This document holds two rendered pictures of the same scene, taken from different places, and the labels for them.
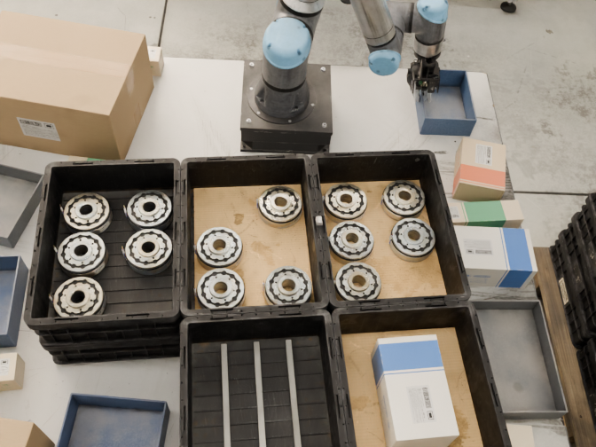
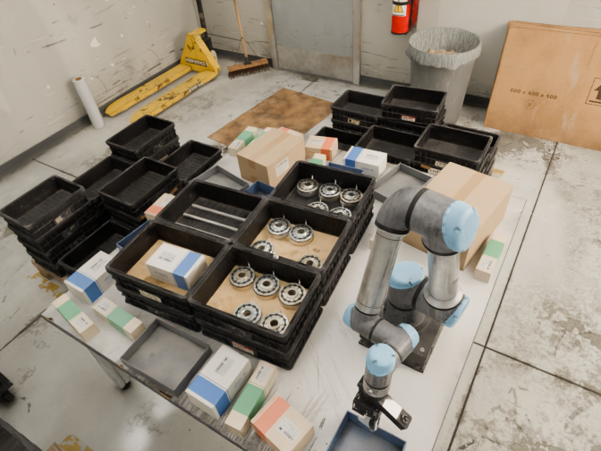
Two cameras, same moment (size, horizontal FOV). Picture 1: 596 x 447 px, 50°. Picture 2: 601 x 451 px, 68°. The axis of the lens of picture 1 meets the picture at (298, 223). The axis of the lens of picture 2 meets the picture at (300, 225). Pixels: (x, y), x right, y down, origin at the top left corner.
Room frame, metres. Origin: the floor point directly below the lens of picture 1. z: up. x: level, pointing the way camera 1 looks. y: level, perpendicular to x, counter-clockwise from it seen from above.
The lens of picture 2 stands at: (1.62, -0.83, 2.18)
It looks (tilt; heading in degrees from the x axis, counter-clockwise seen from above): 44 degrees down; 132
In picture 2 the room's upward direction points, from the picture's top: 6 degrees counter-clockwise
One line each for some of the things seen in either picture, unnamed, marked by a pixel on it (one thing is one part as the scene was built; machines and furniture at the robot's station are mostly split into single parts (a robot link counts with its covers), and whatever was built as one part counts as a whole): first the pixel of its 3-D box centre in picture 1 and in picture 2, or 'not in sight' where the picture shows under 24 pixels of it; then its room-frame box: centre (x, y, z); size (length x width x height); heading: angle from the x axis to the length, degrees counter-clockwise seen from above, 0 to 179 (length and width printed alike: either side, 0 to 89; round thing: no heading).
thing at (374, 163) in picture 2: not in sight; (365, 162); (0.62, 0.86, 0.74); 0.20 x 0.12 x 0.09; 10
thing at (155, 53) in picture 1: (121, 58); (490, 256); (1.40, 0.58, 0.73); 0.24 x 0.06 x 0.06; 94
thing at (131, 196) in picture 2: not in sight; (149, 207); (-0.57, 0.20, 0.37); 0.40 x 0.30 x 0.45; 96
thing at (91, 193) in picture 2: not in sight; (111, 196); (-0.97, 0.16, 0.31); 0.40 x 0.30 x 0.34; 96
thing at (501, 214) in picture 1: (473, 217); (252, 397); (0.98, -0.45, 0.73); 0.24 x 0.06 x 0.06; 101
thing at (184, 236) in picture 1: (250, 231); (292, 233); (0.74, 0.10, 0.92); 0.40 x 0.30 x 0.02; 11
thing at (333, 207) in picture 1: (345, 200); (292, 293); (0.89, -0.11, 0.86); 0.10 x 0.10 x 0.01
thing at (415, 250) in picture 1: (413, 236); (247, 314); (0.81, -0.27, 0.86); 0.10 x 0.10 x 0.01
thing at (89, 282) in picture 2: not in sight; (95, 276); (0.05, -0.45, 0.74); 0.20 x 0.12 x 0.09; 95
